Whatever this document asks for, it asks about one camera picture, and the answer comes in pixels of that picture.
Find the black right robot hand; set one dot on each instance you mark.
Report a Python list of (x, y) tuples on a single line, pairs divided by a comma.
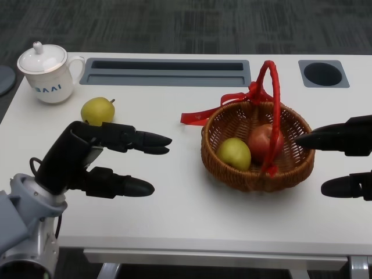
[(354, 136)]

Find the white mug lid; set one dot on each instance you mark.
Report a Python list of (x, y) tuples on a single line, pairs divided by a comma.
[(42, 61)]

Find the red apple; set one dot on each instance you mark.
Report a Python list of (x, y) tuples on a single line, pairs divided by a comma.
[(261, 142)]

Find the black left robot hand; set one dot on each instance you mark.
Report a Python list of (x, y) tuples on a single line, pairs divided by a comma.
[(67, 157)]

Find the grey table leg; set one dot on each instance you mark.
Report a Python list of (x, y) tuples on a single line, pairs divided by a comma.
[(360, 267), (108, 271)]

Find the white ceramic mug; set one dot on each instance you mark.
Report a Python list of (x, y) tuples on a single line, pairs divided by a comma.
[(50, 87)]

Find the red ribbon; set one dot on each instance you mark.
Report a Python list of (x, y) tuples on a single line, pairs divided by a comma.
[(194, 117)]

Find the green apple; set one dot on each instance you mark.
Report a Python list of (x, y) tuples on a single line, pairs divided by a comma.
[(232, 152)]

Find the yellow-green pear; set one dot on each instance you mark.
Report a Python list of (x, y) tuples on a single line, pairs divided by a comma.
[(97, 112)]

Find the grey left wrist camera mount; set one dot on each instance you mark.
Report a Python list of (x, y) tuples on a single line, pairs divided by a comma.
[(10, 221)]

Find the grey round grommet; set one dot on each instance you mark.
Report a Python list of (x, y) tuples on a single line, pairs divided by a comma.
[(323, 74)]

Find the grey round disc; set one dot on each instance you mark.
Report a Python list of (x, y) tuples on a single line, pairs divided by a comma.
[(5, 80)]

